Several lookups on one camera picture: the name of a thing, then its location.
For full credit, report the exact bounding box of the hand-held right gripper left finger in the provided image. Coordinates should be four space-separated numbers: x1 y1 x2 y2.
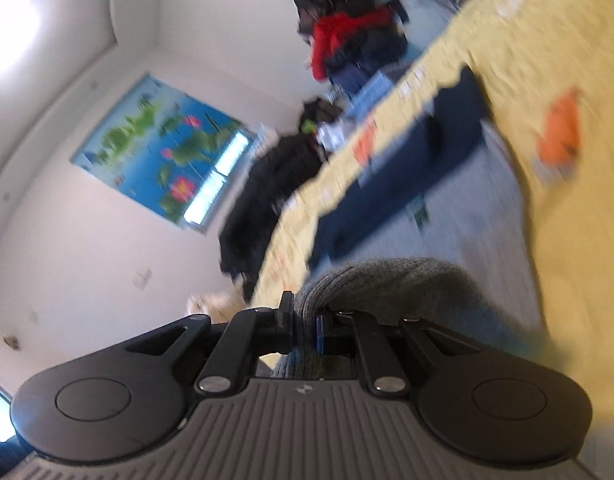
122 291 296 397

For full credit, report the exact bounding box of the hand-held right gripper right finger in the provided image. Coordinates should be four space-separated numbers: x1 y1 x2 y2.
314 310 470 397

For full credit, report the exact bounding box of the grey sweater with navy sleeves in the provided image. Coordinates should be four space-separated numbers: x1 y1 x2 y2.
271 67 555 382

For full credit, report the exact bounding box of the pile of clothes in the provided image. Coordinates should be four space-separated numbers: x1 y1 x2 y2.
292 0 414 97

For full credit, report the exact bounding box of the cream bag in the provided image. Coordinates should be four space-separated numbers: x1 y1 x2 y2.
186 287 251 327

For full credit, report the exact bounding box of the black jacket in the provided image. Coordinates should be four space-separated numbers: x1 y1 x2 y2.
218 97 346 302

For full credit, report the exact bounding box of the blue flower-printed blind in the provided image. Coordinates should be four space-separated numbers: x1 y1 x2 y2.
69 73 244 231

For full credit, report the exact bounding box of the light blue knitted cloth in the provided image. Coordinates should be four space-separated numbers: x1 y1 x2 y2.
351 72 394 112

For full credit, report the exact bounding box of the yellow printed blanket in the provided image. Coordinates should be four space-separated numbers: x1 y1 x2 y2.
249 0 614 463

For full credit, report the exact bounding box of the ceiling light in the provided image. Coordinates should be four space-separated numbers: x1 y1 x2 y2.
0 0 44 87

